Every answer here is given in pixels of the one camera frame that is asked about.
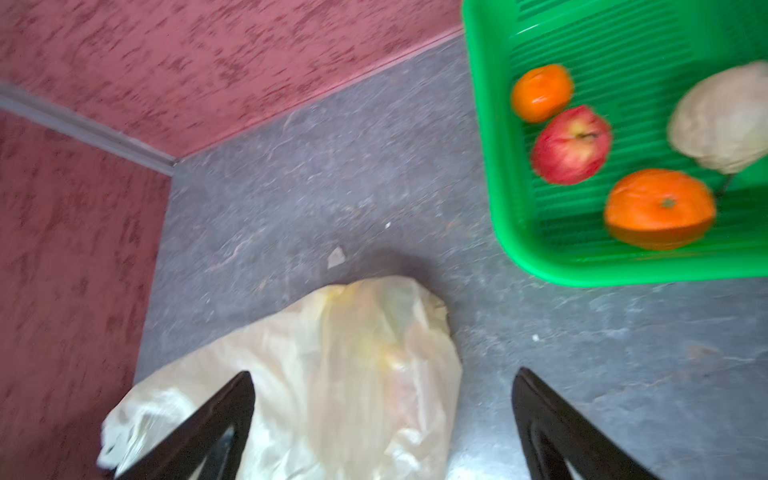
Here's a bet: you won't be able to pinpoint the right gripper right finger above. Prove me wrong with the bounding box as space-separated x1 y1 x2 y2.
511 367 656 479

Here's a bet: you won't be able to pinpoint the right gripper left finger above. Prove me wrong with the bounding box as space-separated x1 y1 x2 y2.
119 371 256 479

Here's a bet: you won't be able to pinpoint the printed translucent plastic bag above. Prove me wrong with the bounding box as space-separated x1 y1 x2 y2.
97 276 462 479

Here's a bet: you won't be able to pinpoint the large orange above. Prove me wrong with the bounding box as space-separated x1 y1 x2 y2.
603 169 717 251

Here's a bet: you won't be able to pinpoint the red apple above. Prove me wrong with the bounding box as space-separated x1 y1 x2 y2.
530 106 613 186

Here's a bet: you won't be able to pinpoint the beige bumpy round fruit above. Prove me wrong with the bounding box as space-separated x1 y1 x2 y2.
667 60 767 175

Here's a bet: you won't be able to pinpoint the small orange tangerine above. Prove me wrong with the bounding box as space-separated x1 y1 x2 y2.
510 64 574 123

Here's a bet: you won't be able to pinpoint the left aluminium corner post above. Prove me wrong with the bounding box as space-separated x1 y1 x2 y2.
1 82 178 177

